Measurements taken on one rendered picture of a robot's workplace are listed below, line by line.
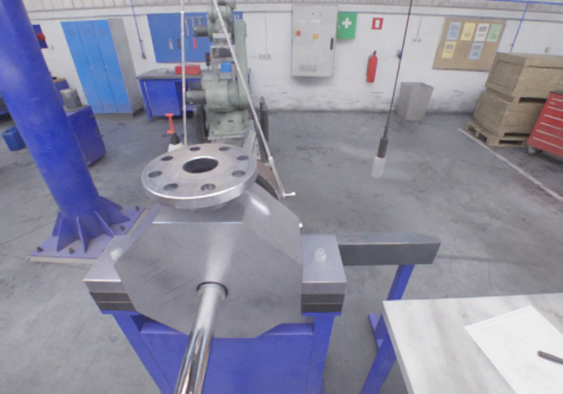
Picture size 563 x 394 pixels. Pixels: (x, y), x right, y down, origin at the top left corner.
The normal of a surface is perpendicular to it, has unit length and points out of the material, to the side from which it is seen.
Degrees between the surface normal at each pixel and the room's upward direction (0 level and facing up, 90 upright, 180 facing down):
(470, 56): 90
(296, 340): 90
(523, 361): 0
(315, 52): 90
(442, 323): 0
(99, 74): 90
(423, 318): 0
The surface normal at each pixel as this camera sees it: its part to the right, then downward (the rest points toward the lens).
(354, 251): 0.00, 0.53
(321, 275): 0.00, -0.85
